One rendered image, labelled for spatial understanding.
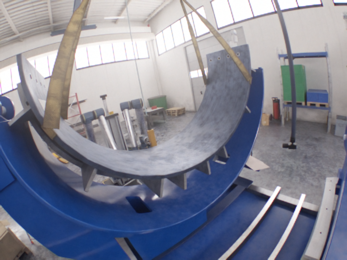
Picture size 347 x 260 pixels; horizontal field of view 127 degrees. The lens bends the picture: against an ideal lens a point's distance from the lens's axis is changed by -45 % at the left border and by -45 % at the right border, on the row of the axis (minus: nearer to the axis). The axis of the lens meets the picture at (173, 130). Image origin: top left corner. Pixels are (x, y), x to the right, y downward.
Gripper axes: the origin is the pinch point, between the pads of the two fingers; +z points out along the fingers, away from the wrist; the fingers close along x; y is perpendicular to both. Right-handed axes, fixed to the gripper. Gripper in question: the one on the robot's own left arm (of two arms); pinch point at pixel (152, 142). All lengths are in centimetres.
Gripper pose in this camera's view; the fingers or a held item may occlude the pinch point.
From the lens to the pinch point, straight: 217.1
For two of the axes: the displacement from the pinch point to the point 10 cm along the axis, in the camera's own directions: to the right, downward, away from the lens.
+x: 7.9, -3.1, 5.3
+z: 5.9, 1.2, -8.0
